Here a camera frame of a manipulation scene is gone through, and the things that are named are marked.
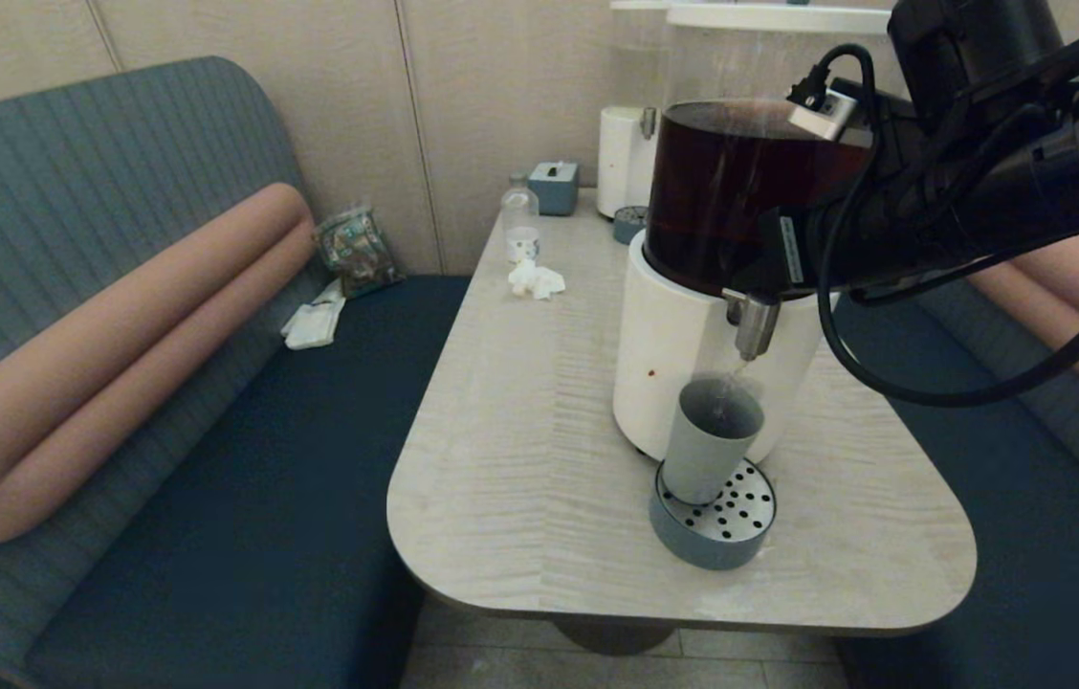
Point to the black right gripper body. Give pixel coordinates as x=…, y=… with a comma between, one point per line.
x=874, y=220

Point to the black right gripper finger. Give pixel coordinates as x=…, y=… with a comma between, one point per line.
x=793, y=263
x=774, y=215

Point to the metal dispenser tap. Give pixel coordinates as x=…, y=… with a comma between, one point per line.
x=754, y=325

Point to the grey plastic cup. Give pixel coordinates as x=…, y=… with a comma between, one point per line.
x=707, y=450

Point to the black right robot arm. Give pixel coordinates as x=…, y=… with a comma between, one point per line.
x=1027, y=163

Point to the large dark tea dispenser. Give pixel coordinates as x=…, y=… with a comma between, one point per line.
x=693, y=325

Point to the small blue drip tray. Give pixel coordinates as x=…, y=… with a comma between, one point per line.
x=628, y=228

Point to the white clear water dispenser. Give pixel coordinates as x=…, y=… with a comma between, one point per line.
x=621, y=158

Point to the blue-grey tissue box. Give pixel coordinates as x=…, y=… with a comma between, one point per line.
x=554, y=189

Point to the crumpled white tissue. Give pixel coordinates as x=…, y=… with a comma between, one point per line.
x=535, y=279

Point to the clear plastic bottle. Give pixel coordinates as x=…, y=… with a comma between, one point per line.
x=520, y=215

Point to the round blue perforated drip tray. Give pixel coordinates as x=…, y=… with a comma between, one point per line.
x=721, y=541

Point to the printed snack bag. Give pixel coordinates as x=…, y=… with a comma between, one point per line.
x=358, y=249

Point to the white napkin pack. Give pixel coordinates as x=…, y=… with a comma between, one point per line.
x=315, y=325

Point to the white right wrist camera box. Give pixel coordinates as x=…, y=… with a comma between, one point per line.
x=825, y=117

